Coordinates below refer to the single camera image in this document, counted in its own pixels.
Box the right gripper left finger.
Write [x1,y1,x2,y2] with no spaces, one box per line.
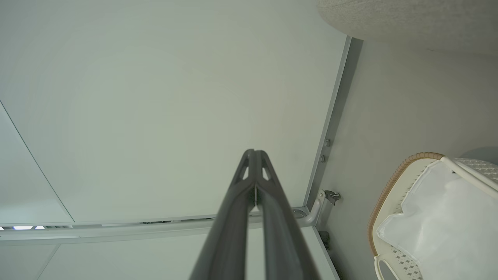
[190,149,257,280]

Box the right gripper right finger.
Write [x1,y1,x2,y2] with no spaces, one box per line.
[255,150,321,280]

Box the grey fabric sofa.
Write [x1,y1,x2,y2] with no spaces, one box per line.
[317,0,498,56]

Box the white laundry basket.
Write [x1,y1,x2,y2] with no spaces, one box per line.
[367,152,498,280]

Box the white fabric basket liner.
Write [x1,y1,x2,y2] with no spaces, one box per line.
[376,161,498,280]

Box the grey aluminium partition rail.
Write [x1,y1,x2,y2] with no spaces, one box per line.
[303,36,364,211]

